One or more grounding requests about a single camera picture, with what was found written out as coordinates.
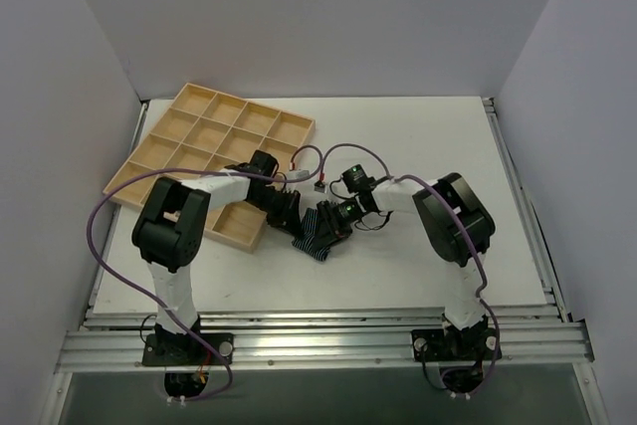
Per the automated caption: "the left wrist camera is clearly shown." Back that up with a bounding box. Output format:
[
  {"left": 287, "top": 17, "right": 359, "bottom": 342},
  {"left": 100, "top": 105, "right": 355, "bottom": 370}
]
[{"left": 285, "top": 169, "right": 312, "bottom": 184}]

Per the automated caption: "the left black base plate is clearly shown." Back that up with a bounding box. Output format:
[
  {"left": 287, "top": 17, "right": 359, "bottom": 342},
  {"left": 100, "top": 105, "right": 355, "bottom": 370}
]
[{"left": 141, "top": 332, "right": 235, "bottom": 367}]

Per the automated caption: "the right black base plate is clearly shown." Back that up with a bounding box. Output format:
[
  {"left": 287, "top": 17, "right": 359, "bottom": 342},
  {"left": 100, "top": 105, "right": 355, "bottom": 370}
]
[{"left": 410, "top": 326, "right": 502, "bottom": 362}]

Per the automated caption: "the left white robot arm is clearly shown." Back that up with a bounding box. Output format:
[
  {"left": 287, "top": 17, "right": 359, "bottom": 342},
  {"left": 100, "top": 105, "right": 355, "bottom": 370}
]
[{"left": 131, "top": 150, "right": 303, "bottom": 364}]

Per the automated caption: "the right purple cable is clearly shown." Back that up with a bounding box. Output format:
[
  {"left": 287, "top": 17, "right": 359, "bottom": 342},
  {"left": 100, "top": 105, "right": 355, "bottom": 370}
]
[{"left": 318, "top": 142, "right": 501, "bottom": 396}]

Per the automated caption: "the wooden compartment tray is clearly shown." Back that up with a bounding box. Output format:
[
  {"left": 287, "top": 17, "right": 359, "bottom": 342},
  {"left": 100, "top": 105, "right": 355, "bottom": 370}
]
[{"left": 104, "top": 84, "right": 316, "bottom": 253}]

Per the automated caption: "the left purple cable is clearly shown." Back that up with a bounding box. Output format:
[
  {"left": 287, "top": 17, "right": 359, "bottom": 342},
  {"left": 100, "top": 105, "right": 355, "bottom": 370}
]
[{"left": 87, "top": 144, "right": 323, "bottom": 402}]

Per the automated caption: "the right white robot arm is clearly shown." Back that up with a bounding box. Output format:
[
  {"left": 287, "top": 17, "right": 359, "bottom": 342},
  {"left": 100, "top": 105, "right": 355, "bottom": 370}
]
[{"left": 310, "top": 164, "right": 496, "bottom": 358}]

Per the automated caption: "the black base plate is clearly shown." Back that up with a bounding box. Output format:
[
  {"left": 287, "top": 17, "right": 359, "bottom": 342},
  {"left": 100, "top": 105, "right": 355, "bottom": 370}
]
[
  {"left": 410, "top": 326, "right": 502, "bottom": 362},
  {"left": 141, "top": 332, "right": 235, "bottom": 367}
]

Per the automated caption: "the navy striped underwear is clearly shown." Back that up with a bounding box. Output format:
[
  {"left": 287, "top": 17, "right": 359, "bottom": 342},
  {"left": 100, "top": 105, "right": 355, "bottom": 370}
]
[{"left": 292, "top": 208, "right": 352, "bottom": 263}]

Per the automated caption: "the aluminium frame rail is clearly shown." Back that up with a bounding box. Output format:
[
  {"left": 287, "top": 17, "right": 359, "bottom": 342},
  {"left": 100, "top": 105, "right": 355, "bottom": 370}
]
[{"left": 56, "top": 308, "right": 594, "bottom": 373}]

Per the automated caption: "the purple cable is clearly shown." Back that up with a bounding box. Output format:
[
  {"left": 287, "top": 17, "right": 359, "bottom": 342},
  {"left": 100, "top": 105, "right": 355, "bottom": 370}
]
[
  {"left": 87, "top": 144, "right": 323, "bottom": 402},
  {"left": 318, "top": 142, "right": 501, "bottom": 396}
]

